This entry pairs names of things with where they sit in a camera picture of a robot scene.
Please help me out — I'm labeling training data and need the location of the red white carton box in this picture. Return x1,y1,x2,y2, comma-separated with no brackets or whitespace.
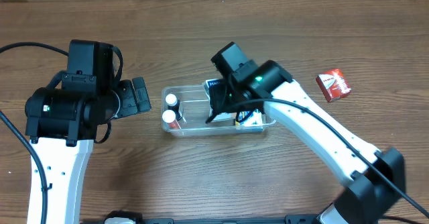
316,68,352,103

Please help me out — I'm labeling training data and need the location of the clear plastic container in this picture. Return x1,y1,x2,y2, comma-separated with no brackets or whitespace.
162,85,276,137

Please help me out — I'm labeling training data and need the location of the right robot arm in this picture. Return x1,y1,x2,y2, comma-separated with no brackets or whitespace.
211,42,406,223

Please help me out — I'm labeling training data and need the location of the white Hansaplast plaster box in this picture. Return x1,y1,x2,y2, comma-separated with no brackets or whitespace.
203,79,231,116

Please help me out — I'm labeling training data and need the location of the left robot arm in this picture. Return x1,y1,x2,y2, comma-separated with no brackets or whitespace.
25,40,147,223

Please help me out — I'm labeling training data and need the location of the orange tube white cap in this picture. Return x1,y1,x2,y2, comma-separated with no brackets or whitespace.
162,109,181,129

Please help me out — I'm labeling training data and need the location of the black bottle white cap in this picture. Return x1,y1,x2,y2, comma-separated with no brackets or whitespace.
165,93,183,121

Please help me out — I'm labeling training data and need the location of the blue yellow VapoDrops box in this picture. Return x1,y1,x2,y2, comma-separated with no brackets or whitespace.
235,109,264,127

